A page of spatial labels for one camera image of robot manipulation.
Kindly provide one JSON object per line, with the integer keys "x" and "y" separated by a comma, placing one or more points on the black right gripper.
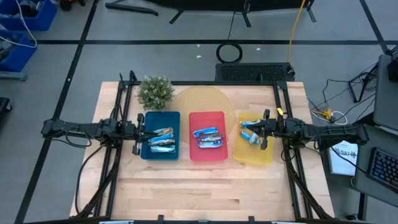
{"x": 275, "y": 128}

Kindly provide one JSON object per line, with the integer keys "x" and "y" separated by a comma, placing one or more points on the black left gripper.
{"x": 132, "y": 131}

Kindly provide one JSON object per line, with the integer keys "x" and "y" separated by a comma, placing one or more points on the blue white granola bar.
{"x": 253, "y": 139}

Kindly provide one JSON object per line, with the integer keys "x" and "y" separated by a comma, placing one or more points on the cyan peanut butter granola bar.
{"x": 163, "y": 137}

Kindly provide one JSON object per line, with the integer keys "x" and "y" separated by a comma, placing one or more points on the silver brown granola bar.
{"x": 163, "y": 142}

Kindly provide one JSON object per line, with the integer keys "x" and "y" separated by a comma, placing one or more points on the orange brown granola bar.
{"x": 166, "y": 130}

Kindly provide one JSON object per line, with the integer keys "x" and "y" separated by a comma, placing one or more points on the silver blue granola bar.
{"x": 163, "y": 149}

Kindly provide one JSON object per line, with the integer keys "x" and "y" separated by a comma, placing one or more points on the silver white granola bar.
{"x": 211, "y": 144}

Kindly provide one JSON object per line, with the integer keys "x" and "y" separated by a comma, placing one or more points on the bright blue granola bar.
{"x": 205, "y": 132}

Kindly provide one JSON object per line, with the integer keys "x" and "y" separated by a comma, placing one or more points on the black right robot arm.
{"x": 335, "y": 133}

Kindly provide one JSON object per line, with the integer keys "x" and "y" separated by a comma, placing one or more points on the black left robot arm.
{"x": 81, "y": 128}

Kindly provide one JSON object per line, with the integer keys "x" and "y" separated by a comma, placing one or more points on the blue plastic sorting tray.
{"x": 160, "y": 119}

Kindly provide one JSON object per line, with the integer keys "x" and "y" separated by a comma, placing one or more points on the yellow plastic sorting tray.
{"x": 248, "y": 155}

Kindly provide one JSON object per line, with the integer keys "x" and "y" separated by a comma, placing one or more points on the small green potted plant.
{"x": 155, "y": 92}

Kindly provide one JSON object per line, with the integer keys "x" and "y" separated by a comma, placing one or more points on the black perforated metal case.
{"x": 255, "y": 72}

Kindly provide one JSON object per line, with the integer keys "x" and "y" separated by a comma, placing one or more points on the red plastic sorting tray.
{"x": 206, "y": 154}

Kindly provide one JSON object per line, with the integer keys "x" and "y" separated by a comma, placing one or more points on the round wooden board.
{"x": 202, "y": 99}

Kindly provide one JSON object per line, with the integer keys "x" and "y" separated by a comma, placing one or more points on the yellow power plug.
{"x": 325, "y": 113}

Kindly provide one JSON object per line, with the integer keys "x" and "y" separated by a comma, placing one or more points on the white paper manual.
{"x": 342, "y": 161}

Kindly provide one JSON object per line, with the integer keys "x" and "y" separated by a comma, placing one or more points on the grey desk with keyboard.
{"x": 360, "y": 174}

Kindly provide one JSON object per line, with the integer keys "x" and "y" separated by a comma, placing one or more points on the black floor bar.
{"x": 130, "y": 8}

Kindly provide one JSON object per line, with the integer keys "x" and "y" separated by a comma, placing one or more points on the grey side table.
{"x": 385, "y": 99}

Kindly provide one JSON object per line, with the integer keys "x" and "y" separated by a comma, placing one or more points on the backlit black keyboard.
{"x": 385, "y": 168}

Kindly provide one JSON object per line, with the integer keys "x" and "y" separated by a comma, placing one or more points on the black partition panel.
{"x": 202, "y": 3}

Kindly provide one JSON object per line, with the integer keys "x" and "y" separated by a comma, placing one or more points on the black box on table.
{"x": 393, "y": 71}

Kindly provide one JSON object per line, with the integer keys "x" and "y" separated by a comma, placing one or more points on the black floor object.
{"x": 3, "y": 107}

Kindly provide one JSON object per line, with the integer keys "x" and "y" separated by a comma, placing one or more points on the blue storage crate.
{"x": 21, "y": 56}
{"x": 43, "y": 18}

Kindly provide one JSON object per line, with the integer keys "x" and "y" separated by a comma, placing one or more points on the black aluminium rig frame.
{"x": 202, "y": 83}

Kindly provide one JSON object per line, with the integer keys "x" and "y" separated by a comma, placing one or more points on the black table edge bracket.
{"x": 160, "y": 218}
{"x": 251, "y": 219}

